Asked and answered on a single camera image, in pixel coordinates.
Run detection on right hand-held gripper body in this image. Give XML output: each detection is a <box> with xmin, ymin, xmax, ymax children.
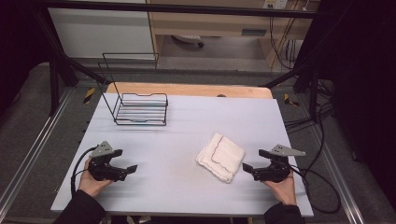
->
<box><xmin>252</xmin><ymin>144</ymin><xmax>307</xmax><ymax>184</ymax></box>

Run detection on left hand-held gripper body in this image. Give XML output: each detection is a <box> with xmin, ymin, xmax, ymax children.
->
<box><xmin>87</xmin><ymin>140</ymin><xmax>129</xmax><ymax>183</ymax></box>

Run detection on white towel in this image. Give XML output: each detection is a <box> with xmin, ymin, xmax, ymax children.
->
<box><xmin>195</xmin><ymin>133</ymin><xmax>246</xmax><ymax>184</ymax></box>

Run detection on black wire rack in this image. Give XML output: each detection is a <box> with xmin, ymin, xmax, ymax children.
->
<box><xmin>97</xmin><ymin>52</ymin><xmax>169</xmax><ymax>127</ymax></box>

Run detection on person's left hand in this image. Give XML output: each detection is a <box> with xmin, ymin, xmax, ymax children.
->
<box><xmin>78</xmin><ymin>159</ymin><xmax>115</xmax><ymax>199</ymax></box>

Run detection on person's right hand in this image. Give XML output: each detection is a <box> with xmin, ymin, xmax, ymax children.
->
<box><xmin>262</xmin><ymin>172</ymin><xmax>298</xmax><ymax>206</ymax></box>

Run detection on white table cover sheet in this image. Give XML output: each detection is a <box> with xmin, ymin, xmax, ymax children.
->
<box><xmin>49</xmin><ymin>92</ymin><xmax>315</xmax><ymax>218</ymax></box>

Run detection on wooden table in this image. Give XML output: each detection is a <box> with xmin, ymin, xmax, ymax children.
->
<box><xmin>106</xmin><ymin>81</ymin><xmax>275</xmax><ymax>100</ymax></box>

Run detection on dark curtain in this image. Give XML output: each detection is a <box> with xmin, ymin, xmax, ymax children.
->
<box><xmin>300</xmin><ymin>0</ymin><xmax>396</xmax><ymax>213</ymax></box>
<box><xmin>0</xmin><ymin>0</ymin><xmax>50</xmax><ymax>119</ymax></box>

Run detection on white panel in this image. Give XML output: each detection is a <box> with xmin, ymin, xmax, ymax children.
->
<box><xmin>47</xmin><ymin>0</ymin><xmax>156</xmax><ymax>60</ymax></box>

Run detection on chair base with wheel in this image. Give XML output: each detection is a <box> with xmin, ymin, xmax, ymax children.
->
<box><xmin>171</xmin><ymin>34</ymin><xmax>205</xmax><ymax>49</ymax></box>

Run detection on wooden desk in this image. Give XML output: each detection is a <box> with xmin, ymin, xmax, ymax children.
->
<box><xmin>145</xmin><ymin>0</ymin><xmax>321</xmax><ymax>69</ymax></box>

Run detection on black metal crossbar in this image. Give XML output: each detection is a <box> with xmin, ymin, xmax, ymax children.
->
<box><xmin>32</xmin><ymin>0</ymin><xmax>335</xmax><ymax>20</ymax></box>

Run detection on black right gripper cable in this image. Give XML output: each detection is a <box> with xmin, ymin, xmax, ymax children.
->
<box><xmin>289</xmin><ymin>163</ymin><xmax>342</xmax><ymax>216</ymax></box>

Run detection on bundle of black floor cables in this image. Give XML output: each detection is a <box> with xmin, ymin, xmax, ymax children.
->
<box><xmin>283</xmin><ymin>78</ymin><xmax>335</xmax><ymax>133</ymax></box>

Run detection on aluminium floor rail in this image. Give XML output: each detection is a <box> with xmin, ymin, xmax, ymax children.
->
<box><xmin>306</xmin><ymin>122</ymin><xmax>367</xmax><ymax>224</ymax></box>
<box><xmin>0</xmin><ymin>87</ymin><xmax>74</xmax><ymax>213</ymax></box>

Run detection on black metal frame strut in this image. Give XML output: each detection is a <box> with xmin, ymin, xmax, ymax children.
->
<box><xmin>32</xmin><ymin>7</ymin><xmax>108</xmax><ymax>117</ymax></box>
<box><xmin>262</xmin><ymin>57</ymin><xmax>325</xmax><ymax>124</ymax></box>

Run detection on hanging desk cables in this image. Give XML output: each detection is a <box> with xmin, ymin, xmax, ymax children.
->
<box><xmin>268</xmin><ymin>15</ymin><xmax>307</xmax><ymax>70</ymax></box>

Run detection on white wall socket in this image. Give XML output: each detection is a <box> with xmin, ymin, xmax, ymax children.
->
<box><xmin>262</xmin><ymin>0</ymin><xmax>289</xmax><ymax>10</ymax></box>

